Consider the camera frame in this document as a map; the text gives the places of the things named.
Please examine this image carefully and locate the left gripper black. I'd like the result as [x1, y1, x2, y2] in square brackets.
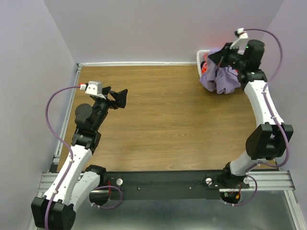
[93, 86, 128, 131]

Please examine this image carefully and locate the aluminium frame rail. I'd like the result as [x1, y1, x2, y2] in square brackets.
[35, 170, 295, 192]

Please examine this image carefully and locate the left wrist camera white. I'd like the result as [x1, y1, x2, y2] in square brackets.
[79, 81, 106, 99]

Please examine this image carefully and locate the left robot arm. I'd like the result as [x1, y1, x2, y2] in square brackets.
[31, 81, 128, 230]

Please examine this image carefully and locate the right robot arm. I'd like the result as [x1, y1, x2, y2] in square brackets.
[208, 39, 294, 188]

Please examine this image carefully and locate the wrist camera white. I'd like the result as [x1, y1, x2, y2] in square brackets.
[79, 81, 106, 99]
[230, 28, 249, 49]

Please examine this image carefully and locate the orange t shirt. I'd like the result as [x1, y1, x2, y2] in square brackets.
[201, 62, 208, 74]

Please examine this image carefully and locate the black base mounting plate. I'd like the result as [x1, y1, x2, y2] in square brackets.
[88, 169, 250, 204]

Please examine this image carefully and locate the pink t shirt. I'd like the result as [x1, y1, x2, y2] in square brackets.
[201, 52, 208, 68]

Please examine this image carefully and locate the white plastic laundry basket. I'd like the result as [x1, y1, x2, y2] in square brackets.
[197, 50, 217, 92]

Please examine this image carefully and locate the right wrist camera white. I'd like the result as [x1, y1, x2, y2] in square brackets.
[230, 28, 249, 49]

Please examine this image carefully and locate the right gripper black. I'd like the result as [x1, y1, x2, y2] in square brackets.
[209, 43, 247, 71]

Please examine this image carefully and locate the purple t shirt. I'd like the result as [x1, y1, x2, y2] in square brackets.
[199, 47, 241, 95]

